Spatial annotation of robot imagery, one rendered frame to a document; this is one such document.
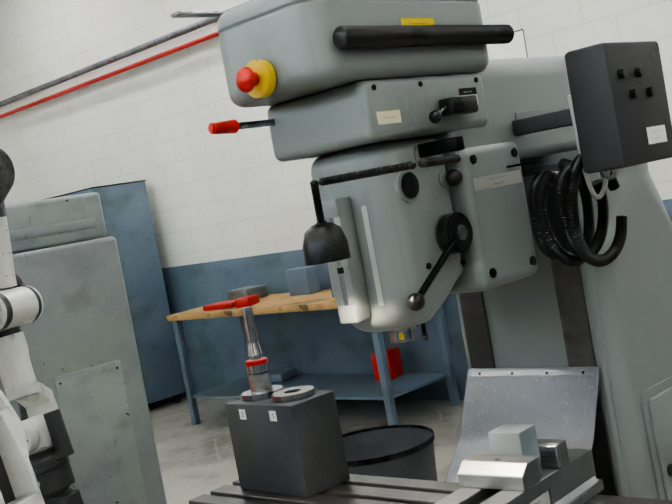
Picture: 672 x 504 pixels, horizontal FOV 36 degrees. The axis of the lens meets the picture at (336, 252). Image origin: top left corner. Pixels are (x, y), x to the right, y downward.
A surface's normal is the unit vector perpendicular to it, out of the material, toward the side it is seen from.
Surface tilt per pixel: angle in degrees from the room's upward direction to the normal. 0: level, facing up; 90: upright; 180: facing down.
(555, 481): 90
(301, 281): 90
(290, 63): 90
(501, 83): 90
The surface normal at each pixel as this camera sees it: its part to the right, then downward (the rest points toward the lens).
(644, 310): 0.70, -0.12
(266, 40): -0.69, 0.16
